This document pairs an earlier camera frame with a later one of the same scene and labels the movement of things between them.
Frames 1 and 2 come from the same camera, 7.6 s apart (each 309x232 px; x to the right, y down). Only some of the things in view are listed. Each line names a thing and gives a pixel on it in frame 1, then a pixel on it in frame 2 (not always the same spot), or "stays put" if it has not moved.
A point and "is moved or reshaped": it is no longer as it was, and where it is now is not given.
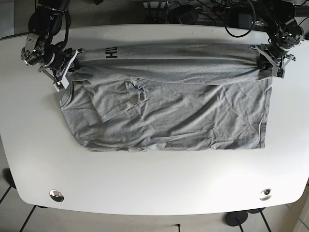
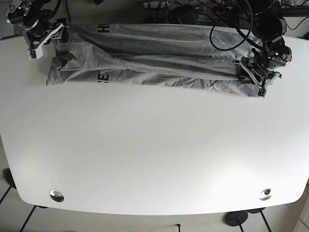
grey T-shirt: [168, 96] is moved or reshaped
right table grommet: [265, 195] stays put
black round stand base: [235, 218] stays put
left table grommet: [56, 195] stays put
